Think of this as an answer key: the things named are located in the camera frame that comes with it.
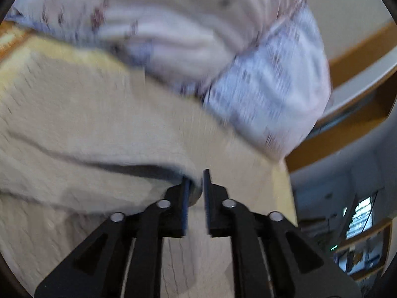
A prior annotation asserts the wooden headboard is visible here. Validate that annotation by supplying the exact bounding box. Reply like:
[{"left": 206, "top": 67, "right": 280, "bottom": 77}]
[{"left": 285, "top": 22, "right": 397, "bottom": 172}]

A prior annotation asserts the floral printed pillow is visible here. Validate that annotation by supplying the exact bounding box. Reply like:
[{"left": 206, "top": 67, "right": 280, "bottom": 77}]
[{"left": 6, "top": 0, "right": 334, "bottom": 162}]

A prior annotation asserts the beige cable knit sweater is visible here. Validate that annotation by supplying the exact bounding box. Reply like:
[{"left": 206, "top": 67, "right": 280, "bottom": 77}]
[{"left": 0, "top": 49, "right": 281, "bottom": 298}]

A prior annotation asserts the yellow patterned bed sheet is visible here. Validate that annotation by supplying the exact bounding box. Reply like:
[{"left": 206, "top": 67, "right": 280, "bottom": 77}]
[{"left": 0, "top": 22, "right": 299, "bottom": 228}]

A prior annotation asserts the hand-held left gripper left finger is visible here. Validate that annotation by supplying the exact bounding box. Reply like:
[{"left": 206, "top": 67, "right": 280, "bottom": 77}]
[{"left": 34, "top": 177, "right": 191, "bottom": 298}]

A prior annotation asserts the wooden framed shelf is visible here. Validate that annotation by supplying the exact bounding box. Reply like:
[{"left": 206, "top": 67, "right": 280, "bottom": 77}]
[{"left": 334, "top": 217, "right": 393, "bottom": 281}]

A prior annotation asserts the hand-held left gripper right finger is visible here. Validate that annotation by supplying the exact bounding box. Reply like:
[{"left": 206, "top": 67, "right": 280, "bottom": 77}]
[{"left": 202, "top": 169, "right": 362, "bottom": 298}]

